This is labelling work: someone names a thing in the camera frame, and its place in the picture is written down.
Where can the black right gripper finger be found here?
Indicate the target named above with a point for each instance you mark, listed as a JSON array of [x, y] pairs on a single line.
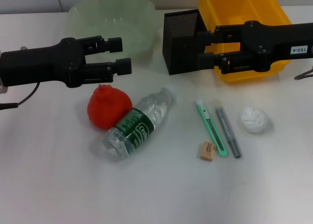
[[204, 38], [206, 61]]

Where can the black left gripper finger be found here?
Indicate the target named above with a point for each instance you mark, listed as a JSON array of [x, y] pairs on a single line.
[[123, 67], [113, 44]]

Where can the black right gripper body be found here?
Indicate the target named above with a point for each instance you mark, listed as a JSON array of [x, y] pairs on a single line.
[[281, 43]]

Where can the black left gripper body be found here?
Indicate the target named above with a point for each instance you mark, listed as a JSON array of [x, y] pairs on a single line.
[[36, 65]]

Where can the orange toy fruit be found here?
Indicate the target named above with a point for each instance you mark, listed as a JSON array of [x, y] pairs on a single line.
[[105, 109]]

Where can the clear green-label water bottle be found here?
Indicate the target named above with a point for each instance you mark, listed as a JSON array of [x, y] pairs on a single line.
[[144, 111]]

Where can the green utility knife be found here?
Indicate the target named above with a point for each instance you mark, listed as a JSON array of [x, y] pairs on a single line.
[[210, 122]]

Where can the white paper ball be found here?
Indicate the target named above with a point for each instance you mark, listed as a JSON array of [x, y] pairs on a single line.
[[255, 120]]

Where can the translucent green fruit bowl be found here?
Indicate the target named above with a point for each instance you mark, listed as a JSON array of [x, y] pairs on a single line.
[[127, 21]]

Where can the black mesh pen holder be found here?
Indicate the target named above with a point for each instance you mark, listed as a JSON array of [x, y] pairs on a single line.
[[178, 55]]

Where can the grey marker pen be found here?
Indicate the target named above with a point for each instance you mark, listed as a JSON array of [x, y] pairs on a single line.
[[226, 126]]

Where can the tan eraser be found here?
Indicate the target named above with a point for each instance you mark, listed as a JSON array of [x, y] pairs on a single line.
[[207, 151]]

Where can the yellow plastic bin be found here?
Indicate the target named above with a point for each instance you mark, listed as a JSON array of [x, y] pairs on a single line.
[[244, 4]]

